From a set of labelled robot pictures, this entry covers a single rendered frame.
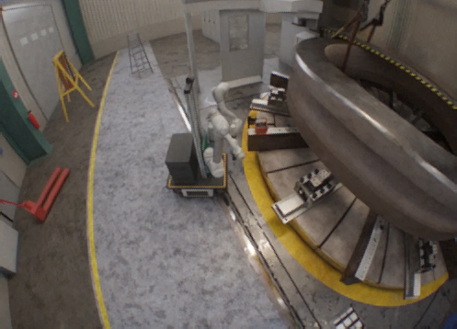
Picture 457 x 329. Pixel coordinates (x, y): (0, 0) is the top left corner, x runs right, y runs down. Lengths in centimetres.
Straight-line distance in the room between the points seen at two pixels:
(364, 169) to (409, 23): 371
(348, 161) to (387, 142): 62
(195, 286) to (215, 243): 67
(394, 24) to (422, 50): 85
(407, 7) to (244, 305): 609
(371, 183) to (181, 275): 260
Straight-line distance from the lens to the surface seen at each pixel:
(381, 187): 238
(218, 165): 214
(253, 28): 561
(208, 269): 270
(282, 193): 279
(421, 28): 502
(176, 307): 277
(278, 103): 392
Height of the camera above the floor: 265
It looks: 49 degrees down
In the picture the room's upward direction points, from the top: 3 degrees counter-clockwise
